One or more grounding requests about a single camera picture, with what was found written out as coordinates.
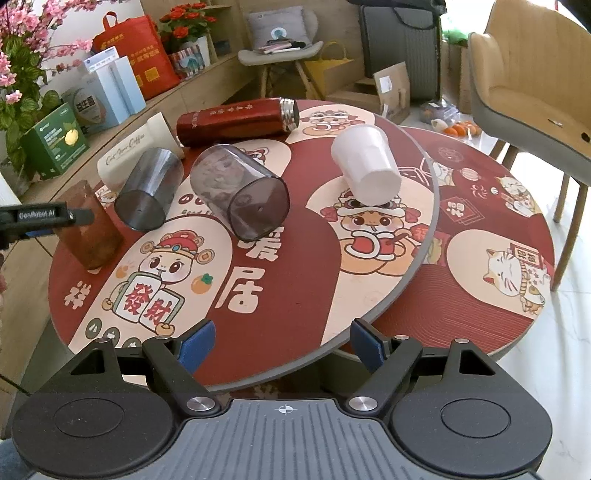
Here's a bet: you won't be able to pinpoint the bag of oranges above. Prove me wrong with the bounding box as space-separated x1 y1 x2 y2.
431 119 482 139

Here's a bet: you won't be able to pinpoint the lower round red table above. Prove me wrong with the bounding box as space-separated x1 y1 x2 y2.
331 126 556 365

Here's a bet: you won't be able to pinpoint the open cardboard box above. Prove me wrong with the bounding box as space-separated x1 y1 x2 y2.
325 62 411 125

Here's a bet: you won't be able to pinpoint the white plastic cup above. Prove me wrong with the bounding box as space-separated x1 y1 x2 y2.
331 124 402 206

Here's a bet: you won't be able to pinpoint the grey transparent cup centre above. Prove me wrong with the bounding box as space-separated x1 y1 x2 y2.
189 144 290 242

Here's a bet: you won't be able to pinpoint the yellow paper bag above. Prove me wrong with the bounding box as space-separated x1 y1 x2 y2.
304 40 359 99

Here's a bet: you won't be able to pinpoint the red rose bouquet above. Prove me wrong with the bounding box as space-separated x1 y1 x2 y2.
158 2 216 54

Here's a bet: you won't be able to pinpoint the dark grey transparent cup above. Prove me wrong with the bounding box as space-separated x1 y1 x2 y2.
114 148 184 232

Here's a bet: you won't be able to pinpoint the pink blossom branches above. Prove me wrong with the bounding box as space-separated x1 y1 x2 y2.
1 1 100 177

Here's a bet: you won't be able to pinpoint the brown transparent plastic cup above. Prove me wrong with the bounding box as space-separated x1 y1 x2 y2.
54 180 123 270

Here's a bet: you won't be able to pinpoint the red gift bag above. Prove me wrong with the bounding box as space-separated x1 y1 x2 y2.
92 11 180 100

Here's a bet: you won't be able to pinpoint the light blue gift box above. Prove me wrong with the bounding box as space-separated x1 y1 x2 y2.
63 46 146 136

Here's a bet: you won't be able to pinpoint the black bag on suitcase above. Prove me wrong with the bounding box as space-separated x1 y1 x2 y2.
348 0 447 16

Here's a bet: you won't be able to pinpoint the upper round red table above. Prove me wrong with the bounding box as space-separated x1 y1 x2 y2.
48 101 439 392

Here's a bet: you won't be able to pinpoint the grey square cushion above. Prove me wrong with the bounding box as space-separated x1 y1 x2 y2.
246 6 311 49

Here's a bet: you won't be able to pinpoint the wooden sideboard cabinet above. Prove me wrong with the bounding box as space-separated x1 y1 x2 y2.
0 50 260 439

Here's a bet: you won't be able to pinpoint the grey chair with cushion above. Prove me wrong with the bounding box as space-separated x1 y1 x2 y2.
238 6 324 99

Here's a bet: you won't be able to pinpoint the tan upholstered armchair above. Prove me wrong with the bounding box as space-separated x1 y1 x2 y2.
468 1 590 288

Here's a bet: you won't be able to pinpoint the red thermos bottle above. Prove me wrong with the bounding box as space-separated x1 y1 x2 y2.
176 97 300 147

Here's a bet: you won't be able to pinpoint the round red table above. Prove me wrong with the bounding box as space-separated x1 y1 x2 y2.
48 101 439 392
331 126 556 365

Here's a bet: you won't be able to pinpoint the green product box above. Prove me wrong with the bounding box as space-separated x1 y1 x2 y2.
21 103 88 180

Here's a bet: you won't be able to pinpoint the grey ribbed suitcase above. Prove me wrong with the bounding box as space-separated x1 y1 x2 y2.
359 6 442 101

